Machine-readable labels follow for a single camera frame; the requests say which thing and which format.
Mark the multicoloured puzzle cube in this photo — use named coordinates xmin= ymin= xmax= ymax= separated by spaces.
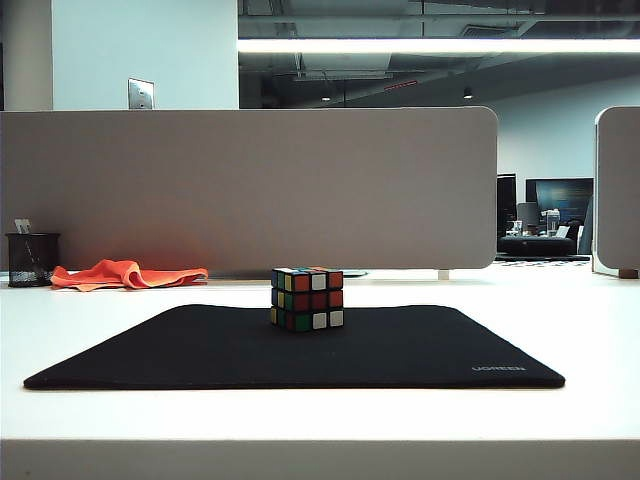
xmin=270 ymin=266 xmax=345 ymax=332

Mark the black mouse pad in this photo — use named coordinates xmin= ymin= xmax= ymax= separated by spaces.
xmin=22 ymin=303 xmax=566 ymax=391

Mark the wide grey desk divider panel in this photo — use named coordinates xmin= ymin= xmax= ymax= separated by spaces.
xmin=0 ymin=105 xmax=500 ymax=271

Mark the dark computer monitor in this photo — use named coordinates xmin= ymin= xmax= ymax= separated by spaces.
xmin=497 ymin=173 xmax=517 ymax=236

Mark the orange cloth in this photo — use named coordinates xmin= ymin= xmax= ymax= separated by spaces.
xmin=50 ymin=258 xmax=209 ymax=290

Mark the white ceiling light strip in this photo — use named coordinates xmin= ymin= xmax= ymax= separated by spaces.
xmin=237 ymin=37 xmax=640 ymax=54

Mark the lit computer monitor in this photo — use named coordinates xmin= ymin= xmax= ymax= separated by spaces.
xmin=525 ymin=177 xmax=595 ymax=236

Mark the black mesh pen holder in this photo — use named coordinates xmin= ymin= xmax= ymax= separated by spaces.
xmin=4 ymin=232 xmax=61 ymax=288

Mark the narrow grey desk divider panel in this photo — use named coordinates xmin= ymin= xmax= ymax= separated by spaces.
xmin=593 ymin=106 xmax=640 ymax=276

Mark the white desk cable flap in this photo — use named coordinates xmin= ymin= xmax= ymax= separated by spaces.
xmin=214 ymin=268 xmax=371 ymax=279

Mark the metal wall plate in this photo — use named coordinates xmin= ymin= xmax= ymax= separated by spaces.
xmin=127 ymin=77 xmax=155 ymax=110

